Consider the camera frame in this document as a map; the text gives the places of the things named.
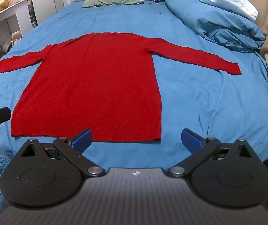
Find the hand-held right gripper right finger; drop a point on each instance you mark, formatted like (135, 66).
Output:
(190, 141)

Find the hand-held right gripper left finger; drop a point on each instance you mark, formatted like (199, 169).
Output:
(82, 141)

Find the red knit sweater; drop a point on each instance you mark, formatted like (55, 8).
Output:
(94, 86)

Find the bed with blue sheet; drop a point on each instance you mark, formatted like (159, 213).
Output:
(206, 103)

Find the white plastic bag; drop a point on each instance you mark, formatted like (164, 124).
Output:
(16, 37)

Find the white desk with shelves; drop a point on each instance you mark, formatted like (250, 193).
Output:
(16, 11)

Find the blue duvet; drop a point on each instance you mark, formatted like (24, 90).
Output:
(218, 25)

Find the white wardrobe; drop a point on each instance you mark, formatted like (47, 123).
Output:
(46, 0)

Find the small dark beads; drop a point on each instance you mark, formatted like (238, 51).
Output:
(156, 1)

